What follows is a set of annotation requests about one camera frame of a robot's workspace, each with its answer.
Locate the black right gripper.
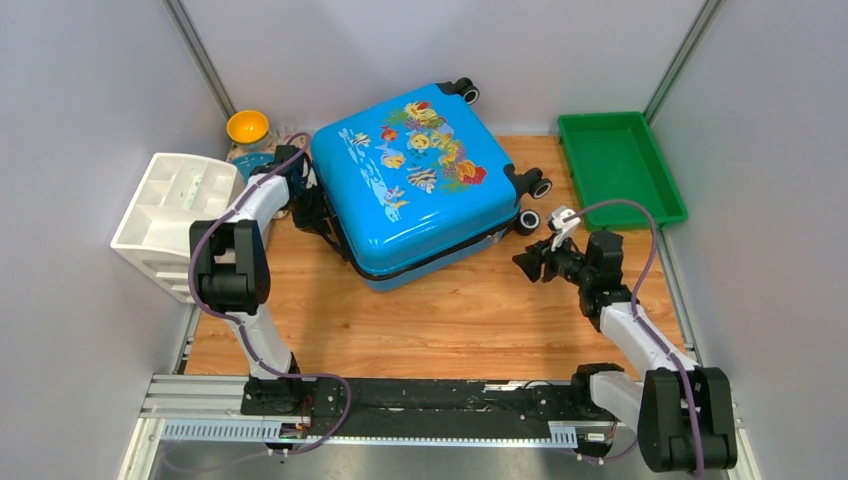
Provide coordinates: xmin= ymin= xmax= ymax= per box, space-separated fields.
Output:
xmin=511 ymin=231 xmax=592 ymax=287

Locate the blue fish-print suitcase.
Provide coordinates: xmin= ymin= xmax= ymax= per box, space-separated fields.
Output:
xmin=311 ymin=77 xmax=552 ymax=292

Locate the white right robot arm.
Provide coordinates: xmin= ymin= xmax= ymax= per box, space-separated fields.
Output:
xmin=512 ymin=231 xmax=738 ymax=473

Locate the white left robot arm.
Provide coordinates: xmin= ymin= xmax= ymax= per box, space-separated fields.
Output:
xmin=188 ymin=145 xmax=308 ymax=415

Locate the teal polka-dot plate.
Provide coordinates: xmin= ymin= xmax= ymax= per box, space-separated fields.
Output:
xmin=231 ymin=152 xmax=274 ymax=183

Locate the yellow bowl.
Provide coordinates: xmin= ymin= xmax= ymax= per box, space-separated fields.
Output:
xmin=226 ymin=110 xmax=270 ymax=145

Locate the white plastic drawer organizer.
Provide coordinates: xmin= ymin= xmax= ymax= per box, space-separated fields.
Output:
xmin=110 ymin=152 xmax=245 ymax=303

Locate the green plastic tray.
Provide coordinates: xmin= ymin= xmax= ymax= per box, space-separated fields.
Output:
xmin=557 ymin=111 xmax=688 ymax=228

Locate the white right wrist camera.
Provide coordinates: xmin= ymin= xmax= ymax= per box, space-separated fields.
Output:
xmin=548 ymin=205 xmax=581 ymax=251

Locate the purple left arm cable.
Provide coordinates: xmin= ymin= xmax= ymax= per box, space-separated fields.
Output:
xmin=188 ymin=132 xmax=355 ymax=457

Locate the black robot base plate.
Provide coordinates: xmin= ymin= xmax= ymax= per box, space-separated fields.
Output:
xmin=239 ymin=378 xmax=623 ymax=457

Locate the aluminium frame rail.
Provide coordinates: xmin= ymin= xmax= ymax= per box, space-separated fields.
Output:
xmin=140 ymin=374 xmax=757 ymax=479

